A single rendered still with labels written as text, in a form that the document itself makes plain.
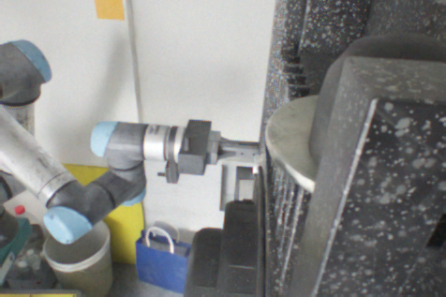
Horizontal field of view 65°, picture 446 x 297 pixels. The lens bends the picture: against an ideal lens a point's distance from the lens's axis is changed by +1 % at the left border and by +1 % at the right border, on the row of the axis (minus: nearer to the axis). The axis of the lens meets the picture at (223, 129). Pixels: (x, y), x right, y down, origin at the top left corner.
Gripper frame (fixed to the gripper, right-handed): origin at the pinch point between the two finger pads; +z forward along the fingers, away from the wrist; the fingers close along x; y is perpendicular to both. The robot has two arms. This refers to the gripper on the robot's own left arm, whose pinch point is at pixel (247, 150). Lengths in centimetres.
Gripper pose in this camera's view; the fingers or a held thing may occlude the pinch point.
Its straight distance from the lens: 70.4
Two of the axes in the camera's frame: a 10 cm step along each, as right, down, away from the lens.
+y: 0.4, -8.4, -5.4
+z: 10.0, 0.8, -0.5
